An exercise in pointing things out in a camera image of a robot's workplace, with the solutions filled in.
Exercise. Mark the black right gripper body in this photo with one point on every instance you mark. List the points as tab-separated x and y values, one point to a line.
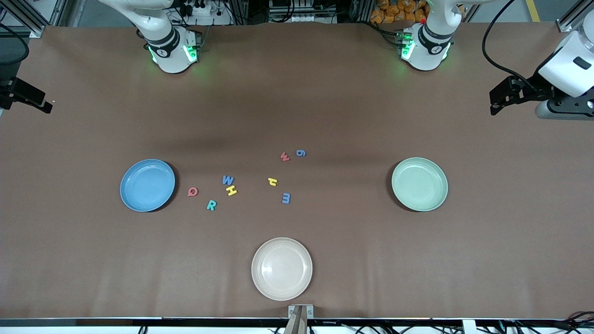
10	90

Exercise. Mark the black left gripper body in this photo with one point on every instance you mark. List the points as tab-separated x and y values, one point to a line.
532	90

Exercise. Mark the red foam letter Q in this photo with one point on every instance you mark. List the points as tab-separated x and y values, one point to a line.
189	191

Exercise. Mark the teal foam letter R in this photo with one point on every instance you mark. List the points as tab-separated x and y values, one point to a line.
209	205

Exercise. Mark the blue foam uppercase W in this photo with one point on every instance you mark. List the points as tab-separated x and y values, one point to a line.
228	182

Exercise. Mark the yellow foam letter H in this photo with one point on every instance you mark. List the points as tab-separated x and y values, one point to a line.
231	190

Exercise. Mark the red foam lowercase w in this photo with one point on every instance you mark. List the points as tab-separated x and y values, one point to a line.
285	158

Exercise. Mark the blue foam letter m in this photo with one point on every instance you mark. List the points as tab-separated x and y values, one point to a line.
289	198

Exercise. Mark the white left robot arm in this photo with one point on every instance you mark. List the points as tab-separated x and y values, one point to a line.
424	55

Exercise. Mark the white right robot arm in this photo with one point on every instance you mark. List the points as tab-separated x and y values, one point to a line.
171	58

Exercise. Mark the green plate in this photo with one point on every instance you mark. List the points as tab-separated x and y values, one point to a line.
420	185

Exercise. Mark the blue plate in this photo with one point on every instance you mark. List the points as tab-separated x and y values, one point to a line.
147	185

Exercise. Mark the beige plate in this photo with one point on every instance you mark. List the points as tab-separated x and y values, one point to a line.
282	269

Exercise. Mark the orange snack bag pile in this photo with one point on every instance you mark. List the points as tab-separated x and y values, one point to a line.
394	11

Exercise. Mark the brown table cover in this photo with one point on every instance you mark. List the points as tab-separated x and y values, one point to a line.
510	255

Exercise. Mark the white power strip with plugs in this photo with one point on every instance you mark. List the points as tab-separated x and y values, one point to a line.
202	10

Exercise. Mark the long white power strip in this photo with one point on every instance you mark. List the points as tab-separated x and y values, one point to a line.
301	18

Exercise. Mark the yellow foam letter n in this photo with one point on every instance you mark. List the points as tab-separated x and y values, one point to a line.
271	181

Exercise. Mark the aluminium frame post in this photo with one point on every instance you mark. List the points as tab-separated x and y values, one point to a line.
564	24
35	28

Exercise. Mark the aluminium frame strut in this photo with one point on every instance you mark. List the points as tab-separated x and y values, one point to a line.
361	9
241	9

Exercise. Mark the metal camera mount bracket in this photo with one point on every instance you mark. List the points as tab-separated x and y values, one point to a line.
300	311

